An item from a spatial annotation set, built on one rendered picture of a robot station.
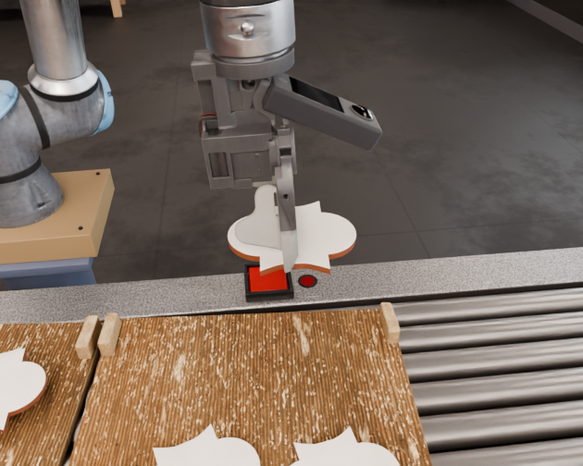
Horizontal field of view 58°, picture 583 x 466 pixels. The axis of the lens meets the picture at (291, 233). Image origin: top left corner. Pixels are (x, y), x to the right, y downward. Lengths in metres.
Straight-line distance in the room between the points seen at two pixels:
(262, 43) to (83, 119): 0.66
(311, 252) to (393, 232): 1.98
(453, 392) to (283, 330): 0.24
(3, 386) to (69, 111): 0.50
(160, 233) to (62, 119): 1.55
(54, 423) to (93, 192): 0.54
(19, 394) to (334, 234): 0.42
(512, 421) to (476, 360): 0.10
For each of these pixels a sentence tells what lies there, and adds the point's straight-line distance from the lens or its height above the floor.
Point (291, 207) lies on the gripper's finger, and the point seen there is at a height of 1.23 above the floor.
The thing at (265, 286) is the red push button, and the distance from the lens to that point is 0.83.
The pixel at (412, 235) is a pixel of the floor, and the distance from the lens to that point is 2.51.
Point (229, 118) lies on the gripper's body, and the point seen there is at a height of 1.30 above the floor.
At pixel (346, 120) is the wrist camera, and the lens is 0.48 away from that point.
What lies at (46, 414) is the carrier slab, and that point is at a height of 0.94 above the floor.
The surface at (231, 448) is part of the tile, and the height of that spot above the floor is 0.94.
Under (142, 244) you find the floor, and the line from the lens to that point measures 2.48.
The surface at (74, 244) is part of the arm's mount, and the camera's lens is 1.03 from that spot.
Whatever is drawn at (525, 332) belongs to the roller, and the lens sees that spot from 0.86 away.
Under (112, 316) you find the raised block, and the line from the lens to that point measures 0.78.
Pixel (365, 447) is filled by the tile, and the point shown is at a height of 0.94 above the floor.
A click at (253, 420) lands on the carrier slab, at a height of 0.94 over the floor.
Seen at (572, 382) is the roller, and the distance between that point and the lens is 0.82.
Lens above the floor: 1.50
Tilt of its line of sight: 38 degrees down
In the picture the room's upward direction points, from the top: straight up
